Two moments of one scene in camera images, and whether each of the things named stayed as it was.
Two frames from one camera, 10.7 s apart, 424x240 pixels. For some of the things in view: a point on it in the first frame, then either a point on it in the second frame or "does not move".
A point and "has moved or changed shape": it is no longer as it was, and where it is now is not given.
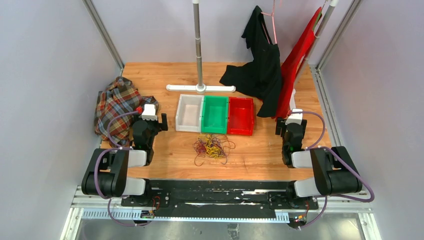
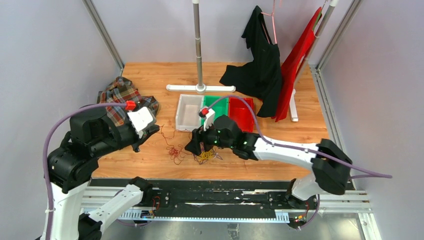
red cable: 218,145 has moved or changed shape
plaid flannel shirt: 121,97 does not move
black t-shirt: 261,78 does not move
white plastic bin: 189,113 does not move
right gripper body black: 284,138 -> 210,135
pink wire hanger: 272,14 does not move
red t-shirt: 293,66 does not move
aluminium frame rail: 99,27 does not move
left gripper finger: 164,126 -> 154,129
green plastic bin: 215,112 does not move
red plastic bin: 240,117 does not move
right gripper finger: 280,126 -> 193,146
